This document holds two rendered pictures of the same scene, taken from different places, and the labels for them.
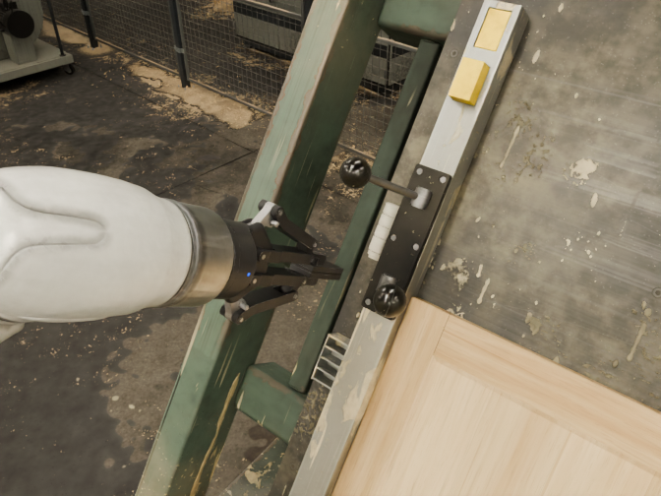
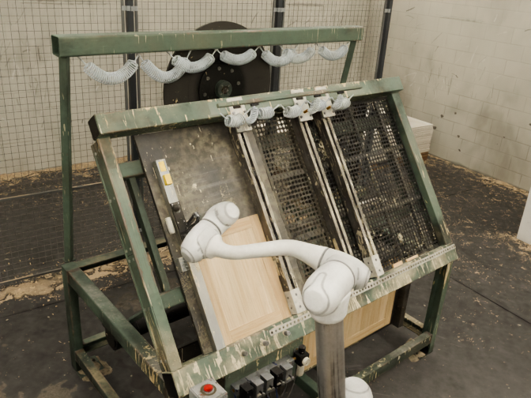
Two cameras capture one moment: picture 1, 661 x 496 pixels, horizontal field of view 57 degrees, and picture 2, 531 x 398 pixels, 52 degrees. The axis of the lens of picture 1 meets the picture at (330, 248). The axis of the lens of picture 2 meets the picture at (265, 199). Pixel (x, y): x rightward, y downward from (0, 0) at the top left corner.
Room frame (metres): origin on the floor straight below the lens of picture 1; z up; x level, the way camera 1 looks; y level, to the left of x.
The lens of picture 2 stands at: (-0.20, 2.10, 2.58)
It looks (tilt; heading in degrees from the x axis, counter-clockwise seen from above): 24 degrees down; 281
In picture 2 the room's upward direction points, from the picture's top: 4 degrees clockwise
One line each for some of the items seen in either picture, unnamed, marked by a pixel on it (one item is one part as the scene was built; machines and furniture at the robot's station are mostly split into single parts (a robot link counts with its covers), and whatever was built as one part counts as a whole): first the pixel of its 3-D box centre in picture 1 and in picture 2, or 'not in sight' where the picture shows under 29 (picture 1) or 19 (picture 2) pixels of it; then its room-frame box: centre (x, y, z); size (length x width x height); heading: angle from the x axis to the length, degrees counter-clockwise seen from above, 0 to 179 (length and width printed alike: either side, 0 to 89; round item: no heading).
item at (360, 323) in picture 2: not in sight; (351, 312); (-0.23, -0.91, 0.52); 0.90 x 0.02 x 0.55; 52
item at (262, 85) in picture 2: not in sight; (222, 88); (0.75, -1.10, 1.85); 0.80 x 0.06 x 0.80; 52
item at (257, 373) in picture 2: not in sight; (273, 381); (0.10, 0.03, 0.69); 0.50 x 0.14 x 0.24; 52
